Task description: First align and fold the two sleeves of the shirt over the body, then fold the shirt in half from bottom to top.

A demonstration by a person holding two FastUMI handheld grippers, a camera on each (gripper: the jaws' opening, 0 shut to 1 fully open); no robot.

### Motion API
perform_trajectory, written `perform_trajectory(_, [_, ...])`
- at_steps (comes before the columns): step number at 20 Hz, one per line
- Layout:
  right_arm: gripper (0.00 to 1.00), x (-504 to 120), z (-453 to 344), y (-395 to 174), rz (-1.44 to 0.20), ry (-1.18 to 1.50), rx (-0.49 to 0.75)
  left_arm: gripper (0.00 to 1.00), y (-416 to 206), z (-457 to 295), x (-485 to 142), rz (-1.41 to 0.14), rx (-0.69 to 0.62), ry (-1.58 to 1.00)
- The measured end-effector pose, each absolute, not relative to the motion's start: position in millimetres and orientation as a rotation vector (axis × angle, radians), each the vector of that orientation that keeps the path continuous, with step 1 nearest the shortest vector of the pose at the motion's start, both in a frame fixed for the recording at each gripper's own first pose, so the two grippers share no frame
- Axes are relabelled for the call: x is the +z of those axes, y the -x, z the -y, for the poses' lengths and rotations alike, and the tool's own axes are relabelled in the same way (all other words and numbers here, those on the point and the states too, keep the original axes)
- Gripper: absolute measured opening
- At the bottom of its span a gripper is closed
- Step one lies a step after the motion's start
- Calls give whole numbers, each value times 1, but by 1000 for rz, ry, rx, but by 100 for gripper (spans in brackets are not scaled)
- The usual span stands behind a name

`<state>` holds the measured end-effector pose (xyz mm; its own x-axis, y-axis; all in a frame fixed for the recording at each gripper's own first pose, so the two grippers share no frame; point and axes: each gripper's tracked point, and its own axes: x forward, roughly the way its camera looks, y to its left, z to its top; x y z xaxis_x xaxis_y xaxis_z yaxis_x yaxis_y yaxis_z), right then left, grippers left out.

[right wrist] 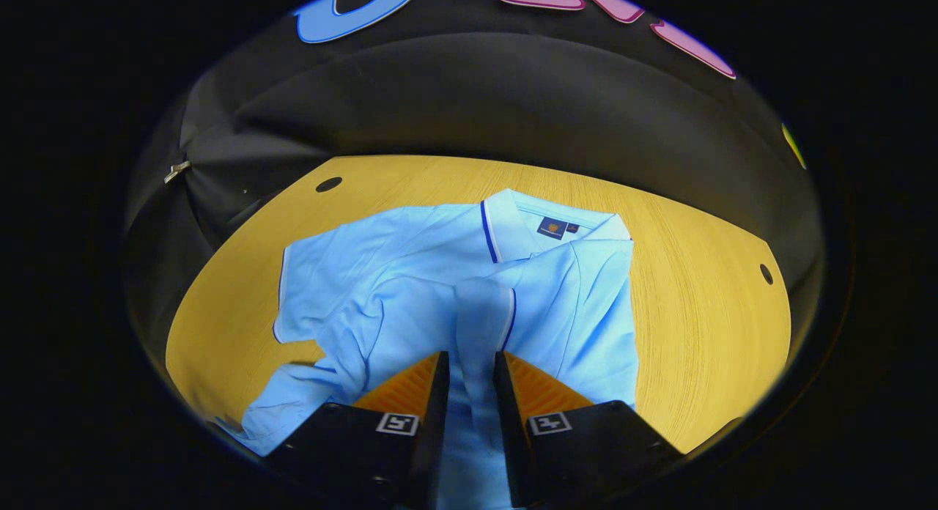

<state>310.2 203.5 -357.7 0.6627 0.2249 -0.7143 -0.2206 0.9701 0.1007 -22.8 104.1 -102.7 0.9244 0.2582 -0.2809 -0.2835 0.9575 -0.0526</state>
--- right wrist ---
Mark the light blue T-shirt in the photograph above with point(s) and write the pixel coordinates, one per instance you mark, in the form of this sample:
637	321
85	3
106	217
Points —
410	290

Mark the silver backdrop clip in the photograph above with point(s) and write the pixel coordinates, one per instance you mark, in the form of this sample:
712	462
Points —
176	171

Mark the black backdrop cloth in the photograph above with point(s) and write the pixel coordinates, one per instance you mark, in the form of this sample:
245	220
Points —
476	92

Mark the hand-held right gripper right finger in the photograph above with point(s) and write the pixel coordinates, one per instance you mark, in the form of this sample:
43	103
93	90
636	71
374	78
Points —
506	422

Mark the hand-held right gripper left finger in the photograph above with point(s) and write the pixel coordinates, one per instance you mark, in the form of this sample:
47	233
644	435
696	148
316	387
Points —
438	422

